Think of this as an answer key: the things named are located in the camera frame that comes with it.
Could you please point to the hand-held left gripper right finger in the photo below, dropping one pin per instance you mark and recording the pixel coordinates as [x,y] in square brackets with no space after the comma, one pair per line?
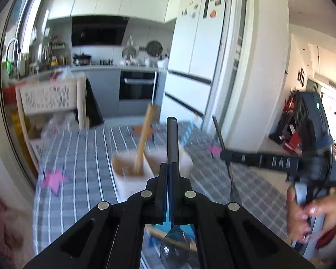
[182,193]

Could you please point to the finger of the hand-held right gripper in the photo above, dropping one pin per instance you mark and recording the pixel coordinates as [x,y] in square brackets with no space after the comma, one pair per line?
[238,157]

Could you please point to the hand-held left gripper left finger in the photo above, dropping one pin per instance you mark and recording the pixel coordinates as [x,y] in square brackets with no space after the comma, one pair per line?
[156,190]

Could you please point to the white plastic utensil holder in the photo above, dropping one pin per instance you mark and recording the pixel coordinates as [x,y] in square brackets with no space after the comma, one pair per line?
[128,185]

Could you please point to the black slim plastic utensil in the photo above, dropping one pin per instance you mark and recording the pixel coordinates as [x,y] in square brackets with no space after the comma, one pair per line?
[217,131]

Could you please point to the wooden chopstick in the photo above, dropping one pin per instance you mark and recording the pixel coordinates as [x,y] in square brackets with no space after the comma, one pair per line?
[142,145]

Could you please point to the black plastic spoon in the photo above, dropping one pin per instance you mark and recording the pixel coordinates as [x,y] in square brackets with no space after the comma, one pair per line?
[172,140]

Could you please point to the person's right hand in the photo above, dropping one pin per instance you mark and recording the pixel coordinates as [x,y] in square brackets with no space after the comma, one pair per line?
[296,218]

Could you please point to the grey checked tablecloth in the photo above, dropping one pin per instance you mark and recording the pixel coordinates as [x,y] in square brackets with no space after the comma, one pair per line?
[86,159]

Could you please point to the black built-in oven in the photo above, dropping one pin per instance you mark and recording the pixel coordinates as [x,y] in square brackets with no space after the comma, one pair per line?
[137,89]

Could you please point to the grey base cabinet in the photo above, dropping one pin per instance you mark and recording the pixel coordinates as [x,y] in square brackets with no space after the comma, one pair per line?
[106,89]

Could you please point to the crumpled clear plastic bag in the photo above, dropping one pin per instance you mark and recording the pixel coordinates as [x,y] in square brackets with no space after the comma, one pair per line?
[60,123]

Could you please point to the white refrigerator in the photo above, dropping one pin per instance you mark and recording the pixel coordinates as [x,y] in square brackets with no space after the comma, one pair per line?
[190,47]

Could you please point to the white rice cooker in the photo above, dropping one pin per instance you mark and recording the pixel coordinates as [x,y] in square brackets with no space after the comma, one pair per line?
[163,61]

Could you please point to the dark hanging pan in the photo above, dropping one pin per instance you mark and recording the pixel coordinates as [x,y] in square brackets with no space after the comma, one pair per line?
[154,48]

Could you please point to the gas stove burner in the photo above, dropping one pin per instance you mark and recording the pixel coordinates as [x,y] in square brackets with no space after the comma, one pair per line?
[106,61]

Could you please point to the grey hanging pan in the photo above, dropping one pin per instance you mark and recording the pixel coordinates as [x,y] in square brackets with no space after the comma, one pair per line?
[128,52]

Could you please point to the beige plastic storage cart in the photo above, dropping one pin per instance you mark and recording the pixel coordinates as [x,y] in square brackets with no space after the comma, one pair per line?
[44,98]

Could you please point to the yellow foil package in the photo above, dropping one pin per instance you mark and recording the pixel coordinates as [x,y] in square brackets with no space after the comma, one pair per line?
[19,140]

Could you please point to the white plastic bag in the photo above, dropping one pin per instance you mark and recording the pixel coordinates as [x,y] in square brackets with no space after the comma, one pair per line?
[63,74]

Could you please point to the black wok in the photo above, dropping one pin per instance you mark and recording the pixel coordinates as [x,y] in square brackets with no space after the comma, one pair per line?
[82,59]

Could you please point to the black range hood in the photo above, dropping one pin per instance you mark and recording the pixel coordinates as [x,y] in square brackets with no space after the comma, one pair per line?
[98,30]

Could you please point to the red basket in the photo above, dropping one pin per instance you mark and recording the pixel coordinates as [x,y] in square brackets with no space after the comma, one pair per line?
[9,94]

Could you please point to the kitchen faucet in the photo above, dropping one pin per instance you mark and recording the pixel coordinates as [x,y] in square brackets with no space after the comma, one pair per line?
[9,47]

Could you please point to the black wall ornament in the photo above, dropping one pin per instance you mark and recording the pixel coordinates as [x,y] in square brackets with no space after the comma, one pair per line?
[301,78]

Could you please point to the white wall cabinets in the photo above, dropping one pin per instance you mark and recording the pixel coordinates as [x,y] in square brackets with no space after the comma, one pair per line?
[112,2]

